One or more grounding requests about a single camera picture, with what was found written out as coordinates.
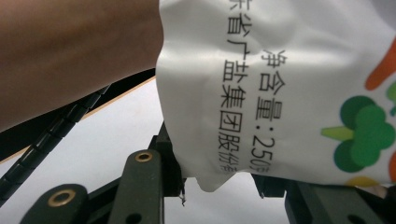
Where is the white bag with vegetable print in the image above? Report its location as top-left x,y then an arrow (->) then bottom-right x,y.
155,0 -> 396,193

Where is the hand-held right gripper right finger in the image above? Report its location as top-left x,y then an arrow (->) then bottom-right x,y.
250,173 -> 288,200

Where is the black ribbed cable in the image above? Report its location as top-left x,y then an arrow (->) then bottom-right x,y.
0,84 -> 112,208

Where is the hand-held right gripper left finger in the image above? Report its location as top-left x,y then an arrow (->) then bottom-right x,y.
148,122 -> 188,207

